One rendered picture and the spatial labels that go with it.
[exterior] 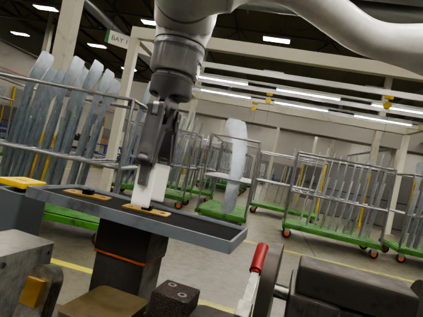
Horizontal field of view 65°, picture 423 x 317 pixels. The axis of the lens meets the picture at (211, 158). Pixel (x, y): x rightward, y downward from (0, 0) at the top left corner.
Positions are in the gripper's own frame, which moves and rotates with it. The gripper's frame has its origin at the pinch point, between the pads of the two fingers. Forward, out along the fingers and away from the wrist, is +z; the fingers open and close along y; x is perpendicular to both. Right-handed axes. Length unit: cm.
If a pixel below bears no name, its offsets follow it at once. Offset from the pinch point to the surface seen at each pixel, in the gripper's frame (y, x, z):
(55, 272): -19.6, 3.8, 9.7
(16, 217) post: -0.5, 23.9, 10.6
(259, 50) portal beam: 546, 12, -218
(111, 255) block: -4.5, 3.1, 11.5
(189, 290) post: -14.2, -12.0, 10.1
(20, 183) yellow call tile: 0.0, 24.8, 4.3
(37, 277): -20.3, 5.5, 10.5
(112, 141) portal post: 555, 254, -1
